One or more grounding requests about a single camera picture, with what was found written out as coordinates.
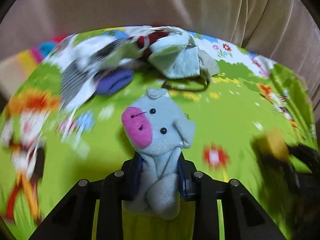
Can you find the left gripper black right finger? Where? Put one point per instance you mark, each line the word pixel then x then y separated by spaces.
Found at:
pixel 243 216

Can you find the light blue towel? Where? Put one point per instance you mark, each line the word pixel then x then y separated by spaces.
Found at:
pixel 164 47

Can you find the grey plush pig toy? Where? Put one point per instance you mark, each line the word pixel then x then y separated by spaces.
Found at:
pixel 158 130

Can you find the yellow sponge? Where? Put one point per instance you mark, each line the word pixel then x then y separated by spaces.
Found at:
pixel 272 145

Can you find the purple knitted sock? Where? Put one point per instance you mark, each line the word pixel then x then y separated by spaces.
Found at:
pixel 115 80

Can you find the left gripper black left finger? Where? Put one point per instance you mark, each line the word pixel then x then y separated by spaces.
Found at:
pixel 93 206

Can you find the red knitted hat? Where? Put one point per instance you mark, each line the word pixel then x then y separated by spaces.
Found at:
pixel 147 41

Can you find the beige pink curtain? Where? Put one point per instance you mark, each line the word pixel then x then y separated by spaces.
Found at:
pixel 282 30

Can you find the cartoon print green cloth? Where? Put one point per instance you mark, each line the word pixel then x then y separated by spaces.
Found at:
pixel 47 149

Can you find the grey herringbone drawstring pouch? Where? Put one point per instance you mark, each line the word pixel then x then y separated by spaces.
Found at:
pixel 207 64

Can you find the black white checked cloth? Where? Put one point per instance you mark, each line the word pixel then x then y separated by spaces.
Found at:
pixel 80 63

